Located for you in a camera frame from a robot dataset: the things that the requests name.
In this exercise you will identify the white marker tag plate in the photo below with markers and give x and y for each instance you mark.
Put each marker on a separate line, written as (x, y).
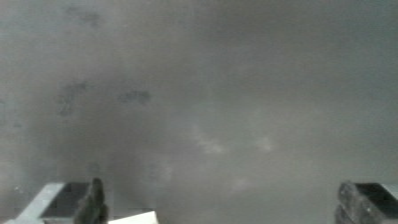
(143, 218)

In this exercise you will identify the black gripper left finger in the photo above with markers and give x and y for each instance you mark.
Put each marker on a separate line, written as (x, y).
(66, 204)

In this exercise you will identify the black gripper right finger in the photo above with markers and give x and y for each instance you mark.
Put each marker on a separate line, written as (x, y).
(368, 203)

